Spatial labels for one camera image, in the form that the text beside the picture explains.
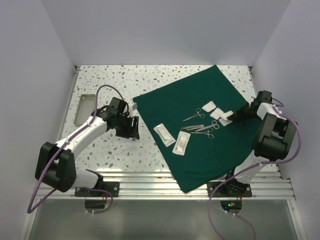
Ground suture packet green thread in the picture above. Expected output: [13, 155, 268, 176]
[153, 123, 176, 147]

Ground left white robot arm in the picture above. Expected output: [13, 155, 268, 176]
[35, 103, 140, 197]

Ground silver surgical scissors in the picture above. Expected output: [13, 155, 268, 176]
[196, 120, 220, 132]

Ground green surgical drape cloth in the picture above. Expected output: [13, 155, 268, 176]
[133, 66, 261, 193]

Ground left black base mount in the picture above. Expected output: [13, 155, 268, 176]
[74, 181, 120, 212]

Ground metal instrument tray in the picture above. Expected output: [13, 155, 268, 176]
[73, 94, 96, 127]

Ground silver forceps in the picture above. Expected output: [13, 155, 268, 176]
[183, 108, 206, 122]
[191, 128, 215, 139]

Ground silver tweezers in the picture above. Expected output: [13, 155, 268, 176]
[180, 124, 204, 131]

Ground white gauze pad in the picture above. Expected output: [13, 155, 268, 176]
[210, 107, 224, 120]
[201, 100, 217, 113]
[220, 110, 234, 121]
[219, 118, 233, 127]

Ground aluminium rail frame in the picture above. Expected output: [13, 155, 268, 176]
[17, 65, 301, 240]

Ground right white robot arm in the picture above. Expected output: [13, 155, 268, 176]
[221, 90, 300, 197]

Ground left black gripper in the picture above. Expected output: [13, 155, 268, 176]
[115, 114, 139, 140]

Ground silver forceps upper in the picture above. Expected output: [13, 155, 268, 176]
[183, 108, 206, 122]

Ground silver forceps lower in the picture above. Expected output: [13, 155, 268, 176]
[191, 128, 215, 139]

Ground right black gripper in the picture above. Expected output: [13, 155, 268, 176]
[226, 102, 260, 126]

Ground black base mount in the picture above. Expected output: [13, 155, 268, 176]
[212, 179, 253, 214]
[74, 181, 120, 212]

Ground white suture packet printed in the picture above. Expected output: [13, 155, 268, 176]
[172, 131, 191, 156]

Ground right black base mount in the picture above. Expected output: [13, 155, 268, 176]
[212, 179, 253, 214]

